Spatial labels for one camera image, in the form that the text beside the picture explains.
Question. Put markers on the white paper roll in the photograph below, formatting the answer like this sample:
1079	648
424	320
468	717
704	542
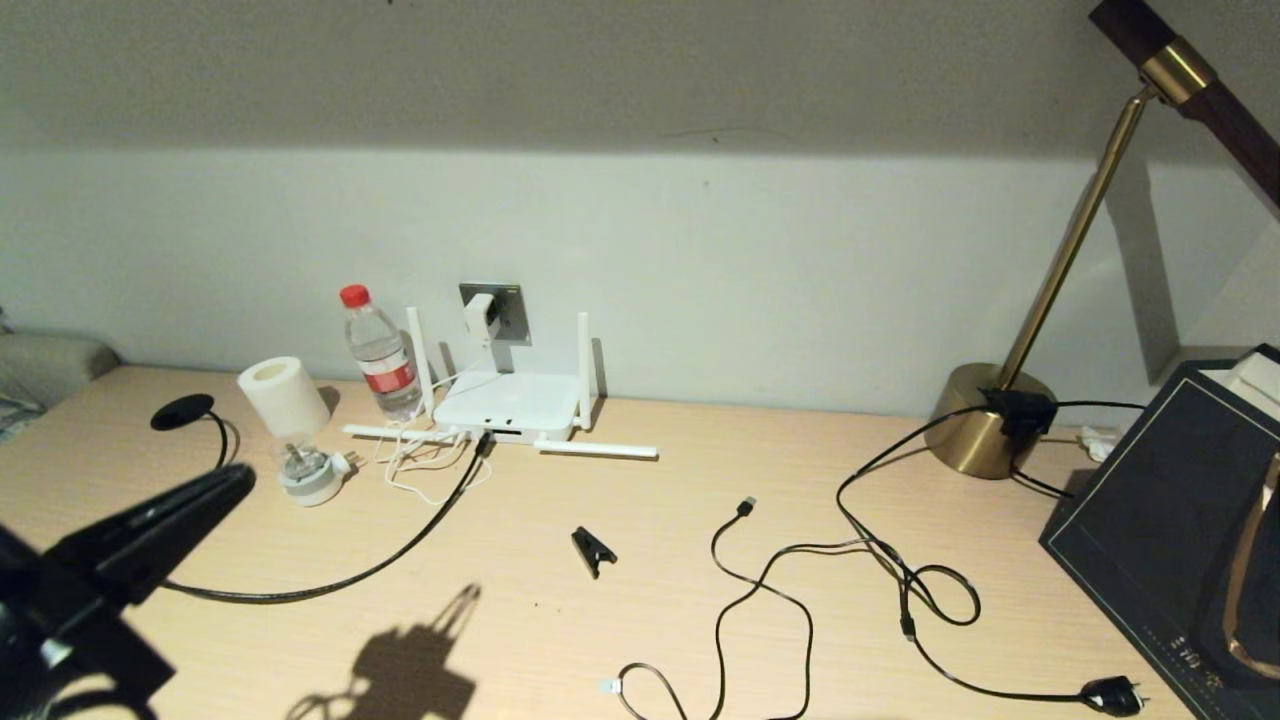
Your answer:
283	395

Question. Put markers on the grey wall socket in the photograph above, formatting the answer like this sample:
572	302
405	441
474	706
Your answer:
515	312

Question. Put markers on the white router with antennas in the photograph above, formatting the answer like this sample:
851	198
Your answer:
510	405

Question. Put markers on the patterned cloth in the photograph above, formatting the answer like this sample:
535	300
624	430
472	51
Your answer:
18	415

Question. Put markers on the clear water bottle red cap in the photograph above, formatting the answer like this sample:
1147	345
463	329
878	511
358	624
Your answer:
380	350

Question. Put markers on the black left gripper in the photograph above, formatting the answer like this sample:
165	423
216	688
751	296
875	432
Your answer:
70	630

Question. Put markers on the grey cushion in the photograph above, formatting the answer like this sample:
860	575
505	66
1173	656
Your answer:
55	362

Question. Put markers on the white box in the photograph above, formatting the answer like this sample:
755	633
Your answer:
1255	385

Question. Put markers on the brass desk lamp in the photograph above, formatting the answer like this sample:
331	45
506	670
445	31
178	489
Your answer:
985	430

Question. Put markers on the small white round device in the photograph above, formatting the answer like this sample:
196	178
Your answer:
310	478

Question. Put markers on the small black clip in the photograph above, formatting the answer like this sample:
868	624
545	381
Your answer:
593	550

